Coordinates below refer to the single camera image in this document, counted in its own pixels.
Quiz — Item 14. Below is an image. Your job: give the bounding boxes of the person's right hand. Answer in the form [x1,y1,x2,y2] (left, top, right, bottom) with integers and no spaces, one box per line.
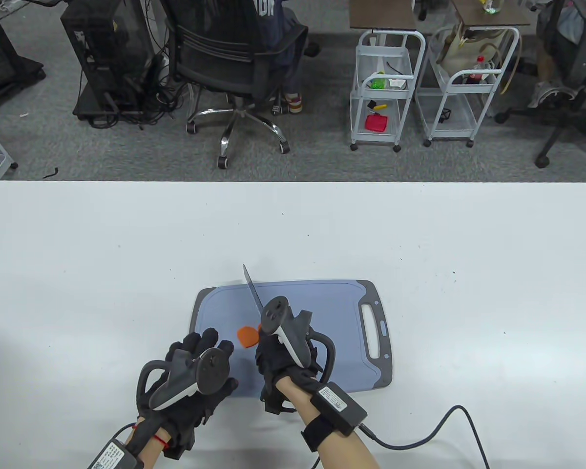
[255,325,323,416]

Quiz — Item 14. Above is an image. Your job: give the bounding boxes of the person's left hand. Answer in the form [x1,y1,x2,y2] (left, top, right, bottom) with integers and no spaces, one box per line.
[136,328,239,460]

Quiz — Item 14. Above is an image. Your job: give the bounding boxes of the black white hand controller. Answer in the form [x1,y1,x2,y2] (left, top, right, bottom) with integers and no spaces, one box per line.
[259,296,337,389]
[136,348,230,412]

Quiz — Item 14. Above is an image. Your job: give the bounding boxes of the blue grey cutting board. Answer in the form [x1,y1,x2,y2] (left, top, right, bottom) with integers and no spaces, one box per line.
[190,279,394,397]

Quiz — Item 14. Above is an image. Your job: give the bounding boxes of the black kitchen knife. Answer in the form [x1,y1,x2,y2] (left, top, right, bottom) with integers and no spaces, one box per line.
[243,264,267,318]

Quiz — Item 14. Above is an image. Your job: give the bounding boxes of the person's right forearm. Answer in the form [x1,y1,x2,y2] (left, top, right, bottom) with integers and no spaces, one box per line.
[276,376,379,469]

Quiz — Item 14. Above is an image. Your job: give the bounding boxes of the person's left forearm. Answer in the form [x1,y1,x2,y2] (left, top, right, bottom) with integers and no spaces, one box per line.
[136,425,171,469]

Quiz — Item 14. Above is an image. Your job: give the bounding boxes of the black office chair chrome base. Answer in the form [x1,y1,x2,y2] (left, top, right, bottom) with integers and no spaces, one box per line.
[164,0,318,170]

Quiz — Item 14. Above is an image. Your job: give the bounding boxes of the red capped dark bottle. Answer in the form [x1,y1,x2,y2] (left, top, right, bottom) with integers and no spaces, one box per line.
[464,56,489,85]

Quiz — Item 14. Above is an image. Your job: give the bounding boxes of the beige bag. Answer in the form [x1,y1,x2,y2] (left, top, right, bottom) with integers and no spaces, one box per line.
[439,27,523,96]

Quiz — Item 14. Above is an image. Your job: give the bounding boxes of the black computer tower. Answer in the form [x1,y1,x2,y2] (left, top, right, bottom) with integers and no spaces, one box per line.
[60,0,164,120]

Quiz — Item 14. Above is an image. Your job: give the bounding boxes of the brown wooden table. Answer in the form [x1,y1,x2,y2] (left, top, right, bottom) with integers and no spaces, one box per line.
[349,0,417,31]
[452,0,531,27]

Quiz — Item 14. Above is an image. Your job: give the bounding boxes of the black equipment stand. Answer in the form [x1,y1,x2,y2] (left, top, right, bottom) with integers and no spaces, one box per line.
[0,0,46,115]

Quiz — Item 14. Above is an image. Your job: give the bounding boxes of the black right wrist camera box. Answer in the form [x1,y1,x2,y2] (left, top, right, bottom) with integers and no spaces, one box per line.
[310,384,368,436]

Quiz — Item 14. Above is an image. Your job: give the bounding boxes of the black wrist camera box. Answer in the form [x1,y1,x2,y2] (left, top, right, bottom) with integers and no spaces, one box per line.
[87,439,142,469]
[310,384,368,436]

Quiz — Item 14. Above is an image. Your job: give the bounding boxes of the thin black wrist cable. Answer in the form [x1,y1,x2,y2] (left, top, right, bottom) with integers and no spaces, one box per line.
[111,423,140,443]

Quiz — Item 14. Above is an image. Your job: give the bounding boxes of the black wrist strap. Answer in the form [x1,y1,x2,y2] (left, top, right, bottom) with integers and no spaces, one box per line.
[300,415,345,452]

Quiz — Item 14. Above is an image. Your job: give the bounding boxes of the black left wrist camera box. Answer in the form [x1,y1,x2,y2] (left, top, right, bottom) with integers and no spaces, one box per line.
[87,439,142,469]

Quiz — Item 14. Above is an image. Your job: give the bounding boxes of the thick black camera cable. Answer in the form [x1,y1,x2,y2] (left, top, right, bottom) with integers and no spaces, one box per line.
[359,405,491,469]

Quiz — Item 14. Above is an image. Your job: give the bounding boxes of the tangle of black cables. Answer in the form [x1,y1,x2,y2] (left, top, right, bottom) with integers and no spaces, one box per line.
[85,54,196,130]

